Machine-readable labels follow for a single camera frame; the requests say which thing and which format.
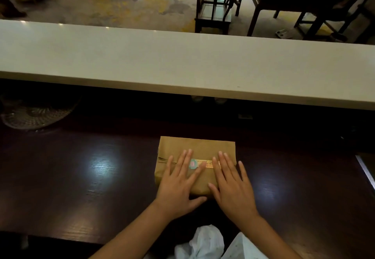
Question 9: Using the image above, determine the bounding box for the person's right hand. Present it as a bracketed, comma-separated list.
[208, 151, 260, 224]

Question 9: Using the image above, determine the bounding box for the person's left hand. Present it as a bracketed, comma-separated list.
[154, 149, 207, 220]

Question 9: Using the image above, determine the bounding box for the brown paper package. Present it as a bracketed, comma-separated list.
[154, 136, 237, 197]

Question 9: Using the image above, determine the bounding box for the person's right forearm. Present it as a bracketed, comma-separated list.
[237, 213, 303, 259]

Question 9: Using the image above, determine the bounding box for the person's left forearm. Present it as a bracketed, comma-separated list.
[89, 201, 171, 259]

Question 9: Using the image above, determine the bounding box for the gold patterned tape strip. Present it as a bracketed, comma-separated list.
[196, 159, 221, 169]

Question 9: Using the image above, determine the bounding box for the crumpled white plastic bag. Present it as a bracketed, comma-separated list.
[174, 224, 225, 259]

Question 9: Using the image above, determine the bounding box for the white dotted cloth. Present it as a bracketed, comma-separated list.
[221, 232, 269, 259]

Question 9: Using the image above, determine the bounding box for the long white counter ledge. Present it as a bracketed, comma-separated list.
[0, 20, 375, 111]

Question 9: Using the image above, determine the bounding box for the white flat strip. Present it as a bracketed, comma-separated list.
[355, 154, 375, 191]

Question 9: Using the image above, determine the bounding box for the round ribbed glass plate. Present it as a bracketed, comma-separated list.
[0, 96, 80, 130]

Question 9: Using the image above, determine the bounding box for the white slipper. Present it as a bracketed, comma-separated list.
[275, 29, 296, 39]

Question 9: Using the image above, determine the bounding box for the dark wooden armchair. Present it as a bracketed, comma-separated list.
[191, 0, 246, 35]
[294, 0, 375, 42]

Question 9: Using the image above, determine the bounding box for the black shoe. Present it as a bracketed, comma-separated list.
[330, 32, 348, 43]

